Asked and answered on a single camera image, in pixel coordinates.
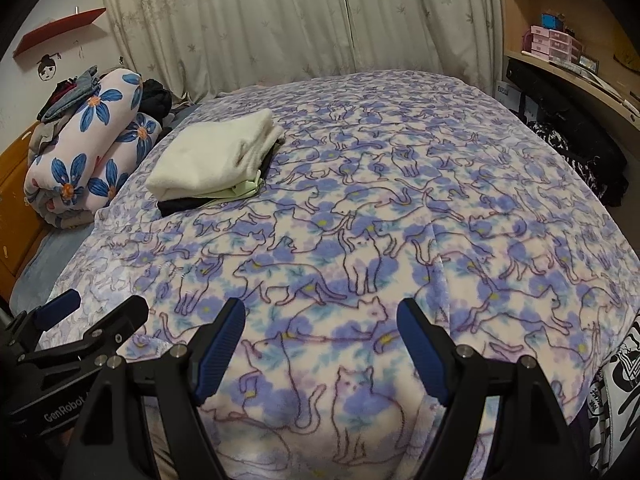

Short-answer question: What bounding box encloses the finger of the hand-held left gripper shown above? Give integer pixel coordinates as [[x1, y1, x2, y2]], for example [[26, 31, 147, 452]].
[[10, 289, 82, 356], [17, 295, 150, 387]]

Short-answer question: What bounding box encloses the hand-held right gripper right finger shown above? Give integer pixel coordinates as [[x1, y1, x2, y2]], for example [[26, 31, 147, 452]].
[[396, 297, 581, 480]]

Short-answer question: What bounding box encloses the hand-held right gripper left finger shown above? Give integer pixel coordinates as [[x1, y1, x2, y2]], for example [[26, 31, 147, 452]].
[[60, 297, 247, 480]]

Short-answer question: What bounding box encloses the white knit cardigan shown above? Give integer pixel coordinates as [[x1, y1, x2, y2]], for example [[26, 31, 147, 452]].
[[145, 108, 285, 202]]

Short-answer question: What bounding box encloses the pile of grey clothes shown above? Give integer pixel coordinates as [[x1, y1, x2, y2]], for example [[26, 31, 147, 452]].
[[39, 65, 101, 123]]

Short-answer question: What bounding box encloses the grey blue bed sheet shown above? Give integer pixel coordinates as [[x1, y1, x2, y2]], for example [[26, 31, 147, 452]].
[[10, 210, 106, 306]]

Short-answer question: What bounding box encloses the purple cat print blanket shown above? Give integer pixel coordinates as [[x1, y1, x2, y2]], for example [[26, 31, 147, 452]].
[[47, 71, 640, 480]]

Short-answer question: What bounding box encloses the rolled blue flower quilt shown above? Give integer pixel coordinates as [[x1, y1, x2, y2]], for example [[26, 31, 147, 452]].
[[24, 69, 173, 228]]

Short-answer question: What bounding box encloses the light green garment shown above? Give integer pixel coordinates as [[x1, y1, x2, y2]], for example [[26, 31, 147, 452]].
[[205, 170, 266, 208]]

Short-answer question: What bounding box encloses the black white printed fabric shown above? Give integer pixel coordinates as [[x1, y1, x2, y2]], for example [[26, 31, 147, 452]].
[[585, 310, 640, 480]]

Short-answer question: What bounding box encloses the black clothing heap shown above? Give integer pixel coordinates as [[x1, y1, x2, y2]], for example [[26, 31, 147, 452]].
[[140, 78, 173, 116]]

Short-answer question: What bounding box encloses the black white patterned cloth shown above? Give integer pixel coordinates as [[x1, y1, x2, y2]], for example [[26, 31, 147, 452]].
[[527, 120, 608, 196]]

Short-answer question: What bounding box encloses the white cardboard box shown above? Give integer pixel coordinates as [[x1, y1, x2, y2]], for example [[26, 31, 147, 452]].
[[494, 80, 522, 106]]

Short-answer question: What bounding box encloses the pink drawer organizer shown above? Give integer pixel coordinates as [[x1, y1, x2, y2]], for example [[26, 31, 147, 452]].
[[521, 25, 583, 63]]

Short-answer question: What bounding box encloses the pale patterned curtain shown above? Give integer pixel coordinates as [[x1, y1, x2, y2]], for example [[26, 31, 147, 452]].
[[100, 0, 503, 98]]

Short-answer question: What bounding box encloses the wooden bookshelf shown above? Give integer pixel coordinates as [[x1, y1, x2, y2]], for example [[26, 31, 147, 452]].
[[492, 0, 640, 126]]

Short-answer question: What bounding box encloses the wooden bed frame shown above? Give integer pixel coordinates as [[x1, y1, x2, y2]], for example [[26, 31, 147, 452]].
[[0, 120, 56, 291]]

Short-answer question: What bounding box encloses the face wall sticker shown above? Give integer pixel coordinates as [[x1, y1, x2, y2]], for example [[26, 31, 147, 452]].
[[36, 52, 61, 82]]

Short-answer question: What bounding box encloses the red wall shelf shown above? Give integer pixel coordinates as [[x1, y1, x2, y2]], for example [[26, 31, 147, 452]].
[[12, 7, 107, 57]]

